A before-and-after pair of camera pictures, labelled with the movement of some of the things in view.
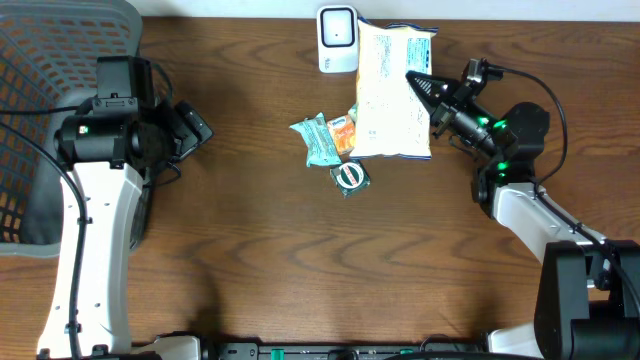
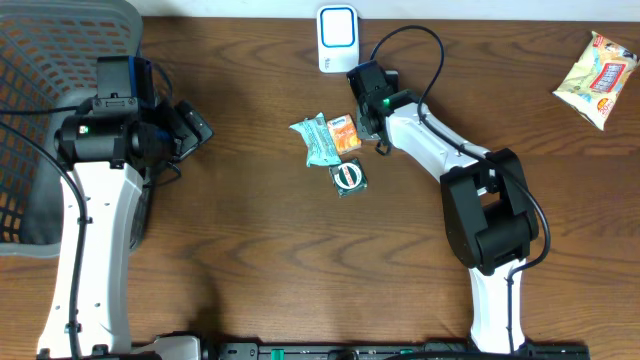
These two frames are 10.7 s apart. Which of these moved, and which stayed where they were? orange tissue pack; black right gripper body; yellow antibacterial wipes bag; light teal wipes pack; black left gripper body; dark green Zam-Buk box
Moved: black right gripper body; yellow antibacterial wipes bag
Stayed: black left gripper body; light teal wipes pack; dark green Zam-Buk box; orange tissue pack
